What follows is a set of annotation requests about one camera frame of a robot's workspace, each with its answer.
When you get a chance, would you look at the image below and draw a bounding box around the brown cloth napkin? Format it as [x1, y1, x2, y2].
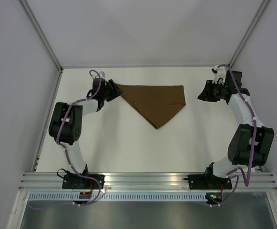
[117, 84, 186, 129]

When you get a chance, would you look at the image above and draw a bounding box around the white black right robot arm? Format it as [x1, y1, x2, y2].
[198, 65, 275, 188]

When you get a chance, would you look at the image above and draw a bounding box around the left side aluminium rail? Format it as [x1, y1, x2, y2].
[30, 68, 63, 172]

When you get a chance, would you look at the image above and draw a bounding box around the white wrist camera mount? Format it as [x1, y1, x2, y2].
[90, 71, 105, 79]
[212, 64, 229, 84]

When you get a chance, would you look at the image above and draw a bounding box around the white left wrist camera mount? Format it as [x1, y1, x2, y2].
[90, 71, 105, 79]

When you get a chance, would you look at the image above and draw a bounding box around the white slotted cable duct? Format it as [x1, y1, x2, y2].
[29, 191, 206, 202]

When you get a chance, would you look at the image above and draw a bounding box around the right side aluminium rail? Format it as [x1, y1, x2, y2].
[225, 66, 264, 173]

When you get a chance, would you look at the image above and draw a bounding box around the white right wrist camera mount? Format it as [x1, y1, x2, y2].
[212, 64, 229, 84]

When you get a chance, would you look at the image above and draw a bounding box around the right rear aluminium frame post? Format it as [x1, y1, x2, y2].
[228, 0, 272, 67]

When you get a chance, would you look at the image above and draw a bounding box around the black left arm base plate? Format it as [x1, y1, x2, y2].
[62, 173, 105, 190]

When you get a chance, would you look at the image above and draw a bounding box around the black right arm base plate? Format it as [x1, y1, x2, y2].
[184, 174, 232, 190]

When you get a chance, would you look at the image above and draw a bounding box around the grey aluminium frame post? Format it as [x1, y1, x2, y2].
[18, 0, 63, 73]

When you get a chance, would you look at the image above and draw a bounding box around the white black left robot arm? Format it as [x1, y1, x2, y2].
[49, 78, 123, 189]

